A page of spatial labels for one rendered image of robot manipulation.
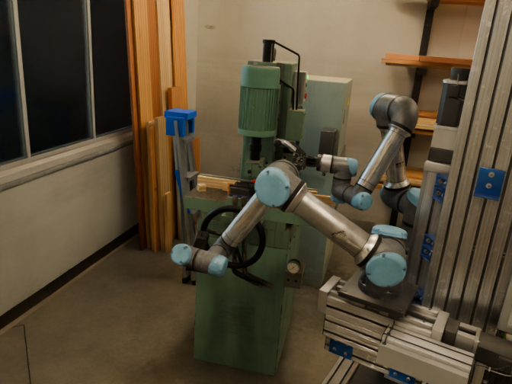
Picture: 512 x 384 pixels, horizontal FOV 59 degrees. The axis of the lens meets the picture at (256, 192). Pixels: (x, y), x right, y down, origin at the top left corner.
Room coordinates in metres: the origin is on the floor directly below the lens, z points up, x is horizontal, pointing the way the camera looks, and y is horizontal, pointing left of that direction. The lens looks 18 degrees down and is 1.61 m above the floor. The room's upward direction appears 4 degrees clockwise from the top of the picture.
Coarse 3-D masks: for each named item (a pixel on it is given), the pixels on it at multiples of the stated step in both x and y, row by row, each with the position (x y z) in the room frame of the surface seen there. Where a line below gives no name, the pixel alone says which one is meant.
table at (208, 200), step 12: (192, 192) 2.06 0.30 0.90; (204, 192) 2.07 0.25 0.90; (216, 192) 2.09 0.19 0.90; (192, 204) 1.99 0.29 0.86; (204, 204) 1.98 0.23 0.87; (216, 204) 1.97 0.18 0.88; (228, 216) 1.86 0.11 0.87; (264, 216) 1.92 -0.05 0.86; (276, 216) 1.91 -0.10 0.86; (288, 216) 1.90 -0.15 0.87
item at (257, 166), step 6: (246, 162) 2.06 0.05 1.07; (252, 162) 2.06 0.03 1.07; (258, 162) 2.07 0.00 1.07; (264, 162) 2.17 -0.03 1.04; (246, 168) 2.06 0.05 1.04; (252, 168) 2.05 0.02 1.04; (258, 168) 2.05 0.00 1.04; (246, 174) 2.06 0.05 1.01; (252, 174) 2.05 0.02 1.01; (258, 174) 2.05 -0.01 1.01
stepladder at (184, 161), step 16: (176, 112) 2.81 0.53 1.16; (192, 112) 2.87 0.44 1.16; (176, 128) 2.78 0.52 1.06; (192, 128) 2.94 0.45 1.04; (176, 144) 2.78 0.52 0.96; (192, 144) 2.98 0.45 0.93; (176, 160) 2.79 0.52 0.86; (192, 160) 2.93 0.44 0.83; (176, 176) 2.79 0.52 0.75; (192, 176) 2.83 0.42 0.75; (192, 224) 2.80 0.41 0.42; (192, 240) 2.77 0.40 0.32; (192, 272) 2.74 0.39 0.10
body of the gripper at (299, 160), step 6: (294, 156) 1.85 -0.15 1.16; (300, 156) 1.84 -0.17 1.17; (306, 156) 1.88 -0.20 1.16; (318, 156) 1.84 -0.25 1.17; (294, 162) 1.83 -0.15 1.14; (300, 162) 1.83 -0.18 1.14; (306, 162) 1.84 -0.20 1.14; (312, 162) 1.82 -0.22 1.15; (318, 162) 1.85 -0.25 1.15; (300, 168) 1.82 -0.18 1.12; (318, 168) 1.83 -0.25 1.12
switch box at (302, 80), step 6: (294, 72) 2.34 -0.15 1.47; (300, 72) 2.34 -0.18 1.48; (306, 72) 2.38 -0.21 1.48; (294, 78) 2.34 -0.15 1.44; (300, 78) 2.34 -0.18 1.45; (294, 84) 2.34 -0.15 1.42; (300, 84) 2.34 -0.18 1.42; (300, 90) 2.34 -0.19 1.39; (300, 96) 2.34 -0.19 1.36; (294, 102) 2.34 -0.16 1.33; (300, 102) 2.34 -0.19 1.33
